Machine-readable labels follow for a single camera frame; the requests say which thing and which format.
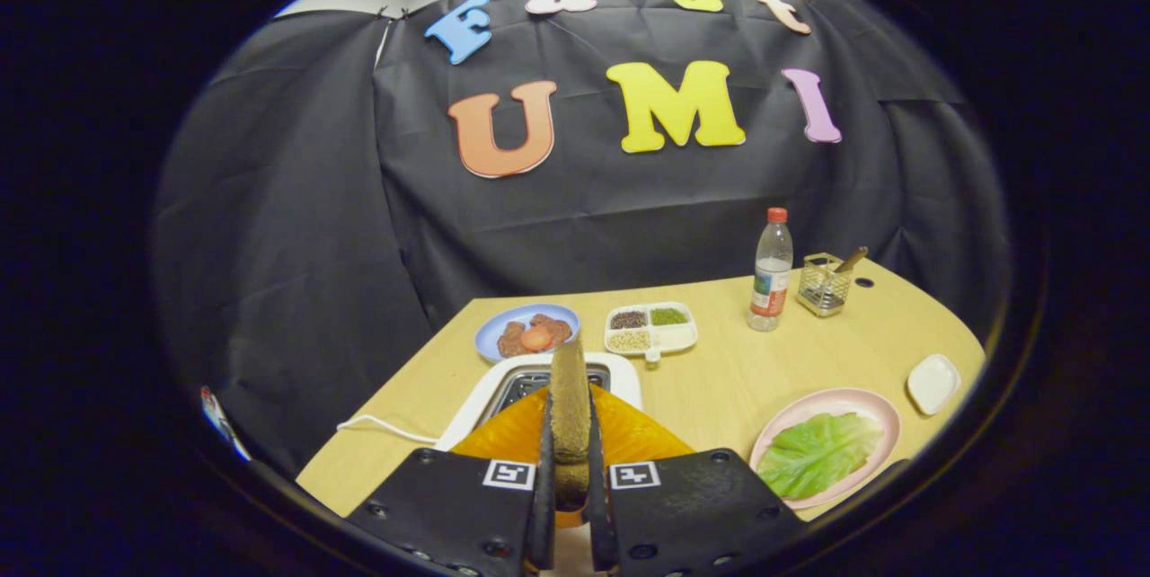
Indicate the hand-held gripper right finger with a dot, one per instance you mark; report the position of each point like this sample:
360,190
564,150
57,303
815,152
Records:
701,514

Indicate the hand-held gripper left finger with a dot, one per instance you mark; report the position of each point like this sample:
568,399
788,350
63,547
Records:
449,514

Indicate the green lettuce leaf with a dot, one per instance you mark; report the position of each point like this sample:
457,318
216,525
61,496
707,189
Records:
818,456

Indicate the toasted brown bread slice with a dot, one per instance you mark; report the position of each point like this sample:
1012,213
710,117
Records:
570,415

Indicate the white toaster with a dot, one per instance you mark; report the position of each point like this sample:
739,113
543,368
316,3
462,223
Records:
481,397

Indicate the white divided condiment tray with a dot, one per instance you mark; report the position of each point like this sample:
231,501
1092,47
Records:
669,341

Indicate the brown meat piece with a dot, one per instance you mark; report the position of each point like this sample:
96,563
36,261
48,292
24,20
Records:
510,341
557,328

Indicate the blue plate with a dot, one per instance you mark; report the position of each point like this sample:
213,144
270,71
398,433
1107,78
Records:
494,325

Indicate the pink plate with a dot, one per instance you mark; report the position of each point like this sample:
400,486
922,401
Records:
876,411

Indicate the clear red-capped water bottle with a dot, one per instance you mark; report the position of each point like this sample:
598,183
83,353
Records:
771,280

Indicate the white rectangular plate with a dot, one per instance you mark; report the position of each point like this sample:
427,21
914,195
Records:
934,384

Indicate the black backdrop cloth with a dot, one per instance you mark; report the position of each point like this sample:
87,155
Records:
359,244

